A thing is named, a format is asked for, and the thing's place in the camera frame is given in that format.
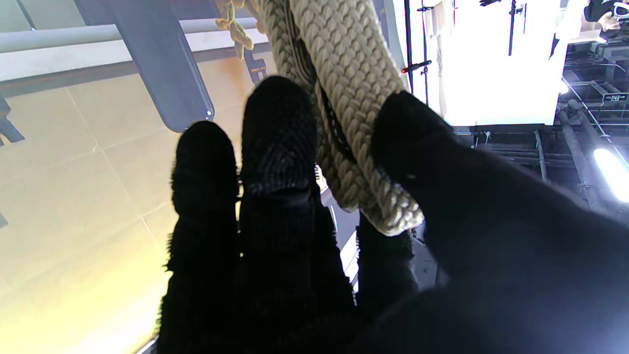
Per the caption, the bright ceiling lamp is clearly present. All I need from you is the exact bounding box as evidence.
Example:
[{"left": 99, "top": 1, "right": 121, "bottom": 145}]
[{"left": 593, "top": 147, "right": 629, "bottom": 203}]

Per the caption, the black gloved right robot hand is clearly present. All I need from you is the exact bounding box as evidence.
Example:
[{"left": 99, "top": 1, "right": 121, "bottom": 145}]
[{"left": 156, "top": 75, "right": 629, "bottom": 354}]

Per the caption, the pale grey braided belt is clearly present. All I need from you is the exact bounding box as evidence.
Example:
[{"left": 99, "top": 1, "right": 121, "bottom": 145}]
[{"left": 256, "top": 0, "right": 426, "bottom": 237}]

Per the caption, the black light stand pole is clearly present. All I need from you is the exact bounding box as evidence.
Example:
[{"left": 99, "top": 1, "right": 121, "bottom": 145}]
[{"left": 506, "top": 0, "right": 527, "bottom": 57}]

